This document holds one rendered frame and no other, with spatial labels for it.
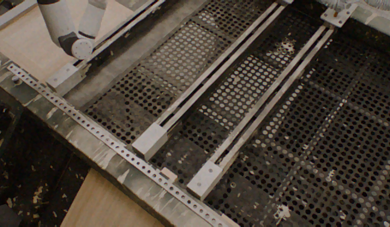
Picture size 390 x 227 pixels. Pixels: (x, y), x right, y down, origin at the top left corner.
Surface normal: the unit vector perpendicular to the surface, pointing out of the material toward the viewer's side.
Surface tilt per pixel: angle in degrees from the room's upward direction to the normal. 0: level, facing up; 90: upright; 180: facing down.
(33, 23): 51
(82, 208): 90
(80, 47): 90
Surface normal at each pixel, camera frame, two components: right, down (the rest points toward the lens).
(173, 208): 0.02, -0.55
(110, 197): -0.37, -0.02
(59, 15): 0.62, 0.48
